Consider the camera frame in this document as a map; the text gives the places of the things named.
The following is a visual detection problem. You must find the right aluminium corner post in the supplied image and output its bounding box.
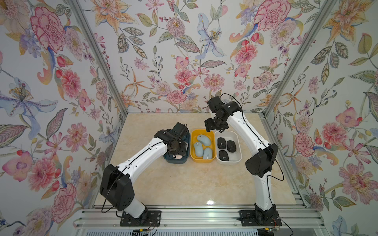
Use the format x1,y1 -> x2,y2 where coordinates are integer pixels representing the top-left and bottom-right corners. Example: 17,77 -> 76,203
259,1 -> 335,119

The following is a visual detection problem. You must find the light blue mouse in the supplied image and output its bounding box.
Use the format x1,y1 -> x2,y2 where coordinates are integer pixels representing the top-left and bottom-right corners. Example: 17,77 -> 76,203
202,147 -> 213,160
197,134 -> 212,147
194,142 -> 204,157

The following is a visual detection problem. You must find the yellow storage box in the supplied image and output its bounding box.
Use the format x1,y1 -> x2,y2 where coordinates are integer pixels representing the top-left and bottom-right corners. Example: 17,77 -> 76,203
190,129 -> 216,163

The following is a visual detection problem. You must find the left aluminium corner post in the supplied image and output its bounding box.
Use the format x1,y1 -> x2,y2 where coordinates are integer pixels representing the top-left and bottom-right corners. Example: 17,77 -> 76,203
68,0 -> 128,117

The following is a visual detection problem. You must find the dark teal storage box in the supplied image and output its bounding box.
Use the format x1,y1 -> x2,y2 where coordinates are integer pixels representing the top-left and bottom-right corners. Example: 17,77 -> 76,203
163,133 -> 190,164

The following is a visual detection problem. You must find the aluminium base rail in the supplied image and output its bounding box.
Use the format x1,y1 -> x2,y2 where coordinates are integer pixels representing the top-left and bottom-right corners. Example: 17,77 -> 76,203
73,204 -> 329,236

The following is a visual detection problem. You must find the black mouse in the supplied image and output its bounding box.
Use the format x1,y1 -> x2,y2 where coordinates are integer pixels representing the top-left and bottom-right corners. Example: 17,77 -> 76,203
217,137 -> 227,149
226,140 -> 237,153
219,150 -> 229,162

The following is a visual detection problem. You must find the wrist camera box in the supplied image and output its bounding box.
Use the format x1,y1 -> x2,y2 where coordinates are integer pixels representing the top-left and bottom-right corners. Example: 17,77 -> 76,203
207,96 -> 224,114
172,122 -> 189,140

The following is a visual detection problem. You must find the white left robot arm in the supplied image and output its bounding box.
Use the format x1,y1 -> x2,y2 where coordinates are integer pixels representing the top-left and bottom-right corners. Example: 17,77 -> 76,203
99,124 -> 189,219

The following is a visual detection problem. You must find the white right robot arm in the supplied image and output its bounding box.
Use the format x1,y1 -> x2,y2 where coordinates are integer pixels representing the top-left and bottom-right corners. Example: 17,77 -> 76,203
204,96 -> 279,226

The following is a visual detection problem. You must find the aluminium corner post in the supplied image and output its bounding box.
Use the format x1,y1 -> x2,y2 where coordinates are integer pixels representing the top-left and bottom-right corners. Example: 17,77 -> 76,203
259,1 -> 335,119
68,0 -> 128,117

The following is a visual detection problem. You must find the white storage box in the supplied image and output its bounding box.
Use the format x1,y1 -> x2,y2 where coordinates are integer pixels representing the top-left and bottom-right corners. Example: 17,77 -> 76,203
215,131 -> 242,165

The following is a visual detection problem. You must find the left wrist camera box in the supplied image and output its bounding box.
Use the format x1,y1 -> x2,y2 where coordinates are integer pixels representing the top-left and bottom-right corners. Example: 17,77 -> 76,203
172,122 -> 189,140

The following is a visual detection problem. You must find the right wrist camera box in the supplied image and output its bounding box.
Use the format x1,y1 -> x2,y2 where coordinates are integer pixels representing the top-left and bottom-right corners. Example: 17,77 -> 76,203
207,96 -> 224,114

